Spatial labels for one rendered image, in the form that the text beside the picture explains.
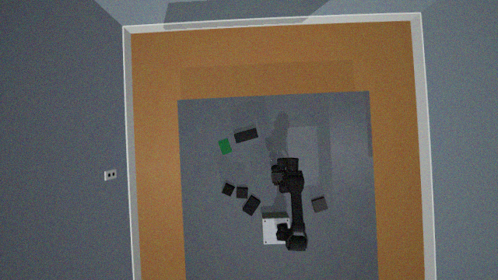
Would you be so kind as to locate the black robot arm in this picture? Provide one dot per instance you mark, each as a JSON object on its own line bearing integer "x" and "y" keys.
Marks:
{"x": 295, "y": 182}

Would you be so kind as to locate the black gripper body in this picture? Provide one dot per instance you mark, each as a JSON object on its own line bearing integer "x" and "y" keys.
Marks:
{"x": 282, "y": 164}

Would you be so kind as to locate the green rectangular block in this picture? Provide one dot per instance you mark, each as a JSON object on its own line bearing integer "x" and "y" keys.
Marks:
{"x": 225, "y": 146}

